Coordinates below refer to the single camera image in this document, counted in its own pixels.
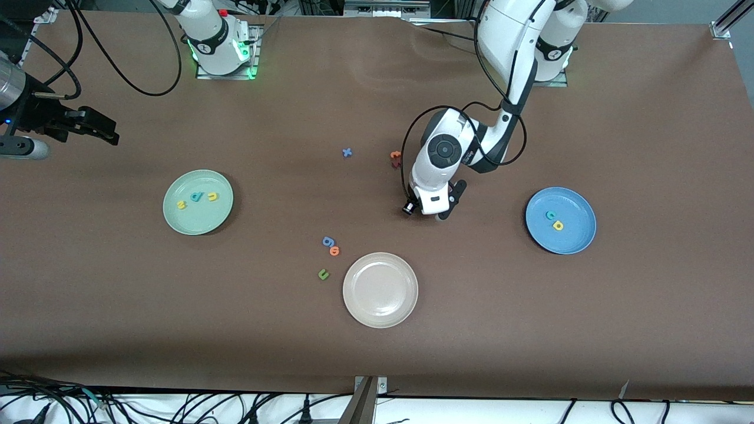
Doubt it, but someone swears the beige plate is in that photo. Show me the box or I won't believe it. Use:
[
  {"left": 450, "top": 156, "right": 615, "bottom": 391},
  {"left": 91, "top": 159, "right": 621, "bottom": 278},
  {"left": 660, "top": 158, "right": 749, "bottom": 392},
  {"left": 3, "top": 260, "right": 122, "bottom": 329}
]
[{"left": 342, "top": 252, "right": 419, "bottom": 329}]

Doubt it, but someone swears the aluminium profile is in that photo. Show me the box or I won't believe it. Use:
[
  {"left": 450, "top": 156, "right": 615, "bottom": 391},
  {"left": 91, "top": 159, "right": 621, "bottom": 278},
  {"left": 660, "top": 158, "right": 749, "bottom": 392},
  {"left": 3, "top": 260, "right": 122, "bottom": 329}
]
[
  {"left": 710, "top": 0, "right": 754, "bottom": 41},
  {"left": 18, "top": 6, "right": 59, "bottom": 65}
]

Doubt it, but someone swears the green plate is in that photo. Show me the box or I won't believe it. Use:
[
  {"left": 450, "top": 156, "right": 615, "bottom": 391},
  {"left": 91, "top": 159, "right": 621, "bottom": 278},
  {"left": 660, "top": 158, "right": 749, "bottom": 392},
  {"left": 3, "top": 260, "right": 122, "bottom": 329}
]
[{"left": 163, "top": 170, "right": 234, "bottom": 236}]

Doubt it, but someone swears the blue plate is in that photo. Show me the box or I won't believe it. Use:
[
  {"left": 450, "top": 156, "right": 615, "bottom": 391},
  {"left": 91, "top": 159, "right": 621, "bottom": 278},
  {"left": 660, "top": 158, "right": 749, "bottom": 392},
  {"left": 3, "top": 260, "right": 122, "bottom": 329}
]
[{"left": 525, "top": 187, "right": 597, "bottom": 255}]

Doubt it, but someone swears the grey equipment box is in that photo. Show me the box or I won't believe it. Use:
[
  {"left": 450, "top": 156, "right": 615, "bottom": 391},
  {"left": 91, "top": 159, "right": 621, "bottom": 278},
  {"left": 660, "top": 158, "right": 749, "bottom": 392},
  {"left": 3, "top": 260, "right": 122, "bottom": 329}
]
[{"left": 343, "top": 0, "right": 432, "bottom": 19}]

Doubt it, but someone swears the grey metal beam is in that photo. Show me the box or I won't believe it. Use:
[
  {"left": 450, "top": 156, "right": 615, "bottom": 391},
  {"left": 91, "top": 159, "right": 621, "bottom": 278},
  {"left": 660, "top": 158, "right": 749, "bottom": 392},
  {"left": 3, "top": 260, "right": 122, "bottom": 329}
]
[{"left": 337, "top": 377, "right": 378, "bottom": 424}]

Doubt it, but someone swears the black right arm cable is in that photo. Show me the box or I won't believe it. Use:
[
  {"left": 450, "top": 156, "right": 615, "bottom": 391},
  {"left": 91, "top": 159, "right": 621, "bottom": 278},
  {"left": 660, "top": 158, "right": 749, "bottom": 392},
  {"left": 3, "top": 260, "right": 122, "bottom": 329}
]
[
  {"left": 0, "top": 15, "right": 82, "bottom": 101},
  {"left": 65, "top": 0, "right": 182, "bottom": 97}
]

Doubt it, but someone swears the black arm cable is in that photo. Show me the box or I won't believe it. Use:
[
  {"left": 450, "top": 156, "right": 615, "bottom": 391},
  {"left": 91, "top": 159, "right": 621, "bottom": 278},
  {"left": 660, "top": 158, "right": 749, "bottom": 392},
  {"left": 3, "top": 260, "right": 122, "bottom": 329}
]
[
  {"left": 65, "top": 0, "right": 182, "bottom": 97},
  {"left": 402, "top": 101, "right": 528, "bottom": 204},
  {"left": 0, "top": 15, "right": 82, "bottom": 101}
]

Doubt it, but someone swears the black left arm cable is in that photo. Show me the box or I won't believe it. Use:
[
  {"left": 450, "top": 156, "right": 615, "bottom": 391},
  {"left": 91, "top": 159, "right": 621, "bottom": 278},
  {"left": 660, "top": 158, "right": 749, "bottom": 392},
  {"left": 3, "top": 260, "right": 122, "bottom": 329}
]
[{"left": 402, "top": 101, "right": 528, "bottom": 204}]

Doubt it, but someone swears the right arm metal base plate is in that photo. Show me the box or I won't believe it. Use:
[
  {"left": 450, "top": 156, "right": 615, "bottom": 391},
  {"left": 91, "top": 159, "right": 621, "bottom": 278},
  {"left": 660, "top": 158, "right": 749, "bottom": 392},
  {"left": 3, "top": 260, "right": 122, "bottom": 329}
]
[{"left": 196, "top": 24, "right": 260, "bottom": 81}]

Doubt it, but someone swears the black cable on table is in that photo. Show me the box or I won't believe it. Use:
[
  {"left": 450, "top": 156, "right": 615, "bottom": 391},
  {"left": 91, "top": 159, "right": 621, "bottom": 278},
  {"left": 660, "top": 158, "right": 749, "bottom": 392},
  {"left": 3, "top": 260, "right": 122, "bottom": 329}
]
[{"left": 419, "top": 16, "right": 479, "bottom": 45}]

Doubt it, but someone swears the metal table bracket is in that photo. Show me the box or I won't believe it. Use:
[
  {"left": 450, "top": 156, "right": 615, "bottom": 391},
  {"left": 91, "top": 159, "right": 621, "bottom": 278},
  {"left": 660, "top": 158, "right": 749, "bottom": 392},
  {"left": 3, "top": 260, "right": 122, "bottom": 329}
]
[{"left": 353, "top": 376, "right": 389, "bottom": 396}]

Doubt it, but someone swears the black floor cable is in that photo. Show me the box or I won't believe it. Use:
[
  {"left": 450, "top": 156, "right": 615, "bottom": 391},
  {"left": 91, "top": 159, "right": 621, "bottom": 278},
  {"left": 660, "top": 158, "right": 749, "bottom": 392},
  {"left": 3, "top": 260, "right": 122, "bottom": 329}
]
[
  {"left": 0, "top": 370, "right": 124, "bottom": 424},
  {"left": 610, "top": 399, "right": 637, "bottom": 424}
]

